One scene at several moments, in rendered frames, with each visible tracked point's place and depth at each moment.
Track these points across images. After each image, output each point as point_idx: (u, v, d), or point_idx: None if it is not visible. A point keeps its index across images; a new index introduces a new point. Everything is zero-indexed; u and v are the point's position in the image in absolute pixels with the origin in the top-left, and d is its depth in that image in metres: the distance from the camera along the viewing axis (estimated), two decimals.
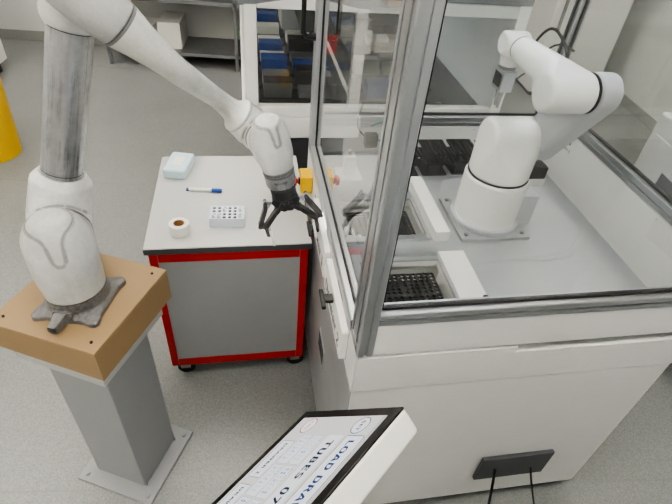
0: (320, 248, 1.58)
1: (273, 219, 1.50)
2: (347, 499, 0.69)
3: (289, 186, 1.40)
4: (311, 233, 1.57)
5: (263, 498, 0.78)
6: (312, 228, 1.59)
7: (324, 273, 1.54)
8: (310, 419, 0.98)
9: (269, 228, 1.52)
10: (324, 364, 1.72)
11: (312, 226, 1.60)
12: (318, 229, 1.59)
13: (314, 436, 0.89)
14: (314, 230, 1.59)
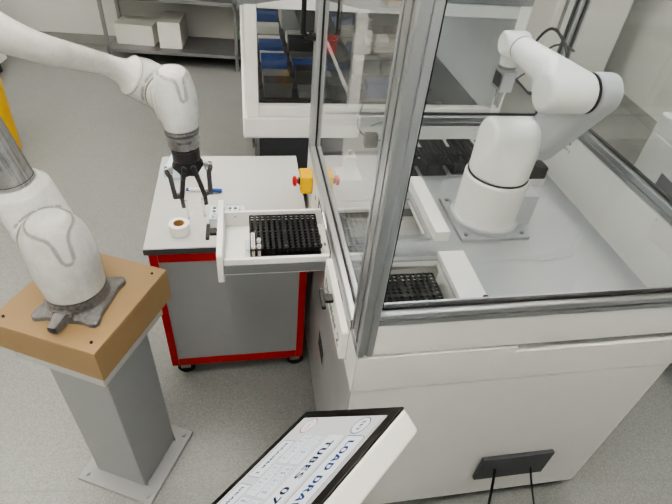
0: None
1: (183, 187, 1.41)
2: (347, 499, 0.69)
3: (193, 147, 1.31)
4: (208, 237, 1.51)
5: (263, 498, 0.78)
6: (210, 231, 1.54)
7: (219, 278, 1.48)
8: (310, 419, 0.98)
9: (185, 198, 1.44)
10: (324, 364, 1.72)
11: (211, 229, 1.54)
12: (216, 232, 1.53)
13: (314, 436, 0.89)
14: (212, 233, 1.53)
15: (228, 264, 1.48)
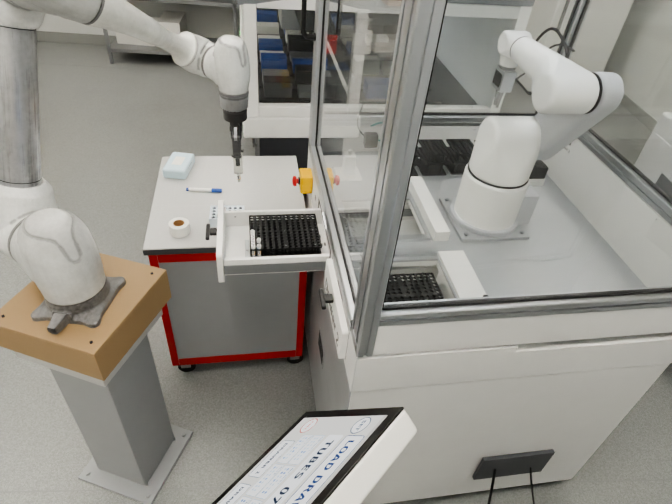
0: None
1: (240, 144, 1.63)
2: (347, 499, 0.69)
3: None
4: (208, 237, 1.51)
5: (263, 498, 0.78)
6: (210, 231, 1.54)
7: (219, 278, 1.48)
8: (310, 419, 0.98)
9: (240, 155, 1.67)
10: (324, 364, 1.72)
11: (211, 229, 1.54)
12: (216, 232, 1.53)
13: (314, 436, 0.89)
14: (212, 233, 1.53)
15: (228, 264, 1.48)
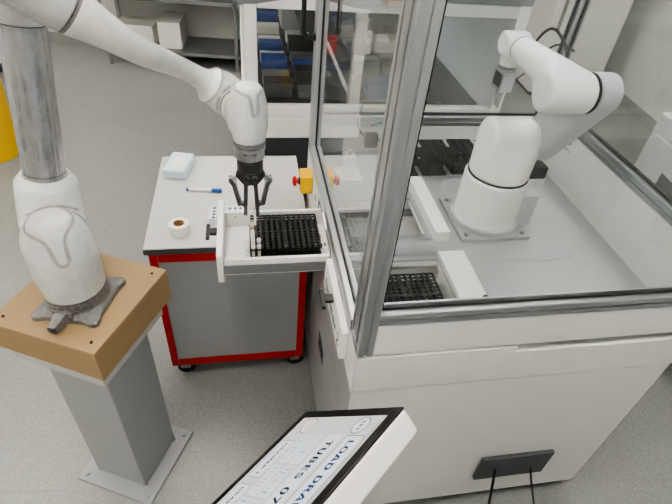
0: None
1: (246, 195, 1.47)
2: (347, 499, 0.69)
3: (257, 160, 1.37)
4: (208, 237, 1.51)
5: (263, 498, 0.78)
6: (210, 231, 1.54)
7: (219, 278, 1.48)
8: (310, 419, 0.98)
9: (248, 206, 1.50)
10: (324, 364, 1.72)
11: (211, 229, 1.54)
12: (216, 232, 1.53)
13: (314, 436, 0.89)
14: (212, 233, 1.53)
15: (228, 264, 1.48)
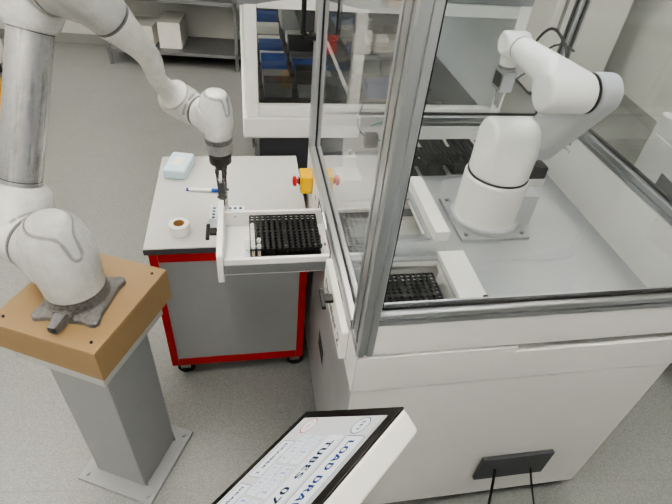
0: None
1: (225, 185, 1.72)
2: (347, 499, 0.69)
3: None
4: (208, 237, 1.51)
5: (263, 498, 0.78)
6: (210, 231, 1.54)
7: (219, 278, 1.48)
8: (310, 419, 0.98)
9: (225, 195, 1.75)
10: (324, 364, 1.72)
11: (211, 229, 1.54)
12: (216, 232, 1.53)
13: (314, 436, 0.89)
14: (212, 233, 1.53)
15: (228, 264, 1.48)
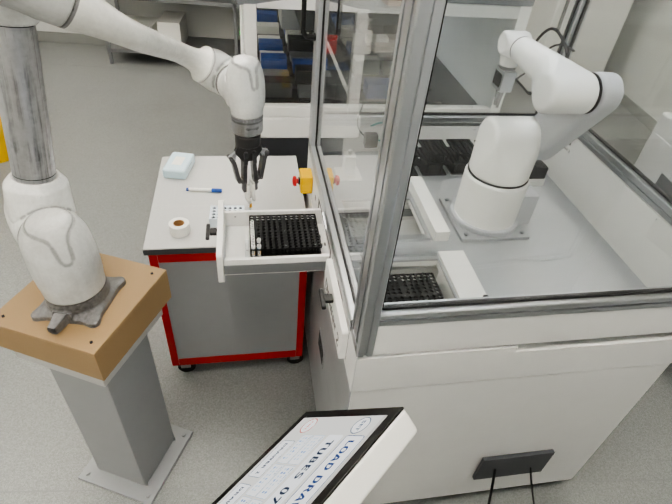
0: None
1: (246, 171, 1.50)
2: (347, 499, 0.69)
3: (259, 132, 1.41)
4: (208, 237, 1.51)
5: (263, 498, 0.78)
6: (210, 231, 1.54)
7: (219, 278, 1.48)
8: (310, 419, 0.98)
9: (247, 183, 1.53)
10: (324, 364, 1.72)
11: (211, 229, 1.54)
12: (216, 232, 1.53)
13: (314, 436, 0.89)
14: (212, 233, 1.53)
15: (228, 264, 1.48)
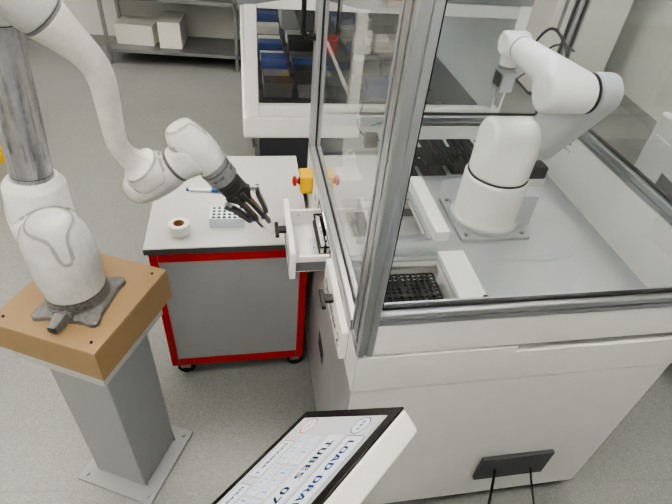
0: (287, 249, 1.56)
1: (248, 211, 1.50)
2: (347, 499, 0.69)
3: (228, 180, 1.39)
4: (278, 235, 1.55)
5: (263, 498, 0.78)
6: (279, 229, 1.57)
7: (290, 275, 1.52)
8: (310, 419, 0.98)
9: (259, 219, 1.53)
10: (324, 364, 1.72)
11: (280, 227, 1.58)
12: (285, 230, 1.57)
13: (314, 436, 0.89)
14: (281, 231, 1.57)
15: (299, 261, 1.51)
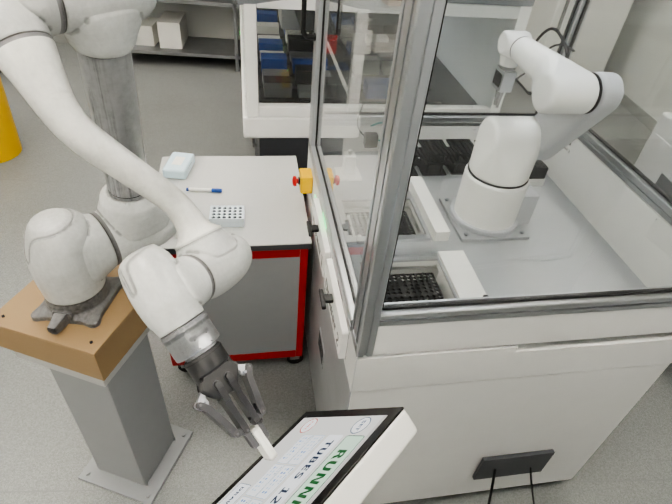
0: (320, 248, 1.58)
1: (236, 410, 0.88)
2: (347, 499, 0.69)
3: (213, 335, 0.87)
4: (311, 233, 1.57)
5: (263, 498, 0.78)
6: (312, 228, 1.59)
7: (324, 273, 1.54)
8: (310, 419, 0.98)
9: (251, 428, 0.89)
10: (324, 364, 1.72)
11: (312, 226, 1.60)
12: (318, 229, 1.59)
13: (314, 436, 0.89)
14: (314, 230, 1.59)
15: None
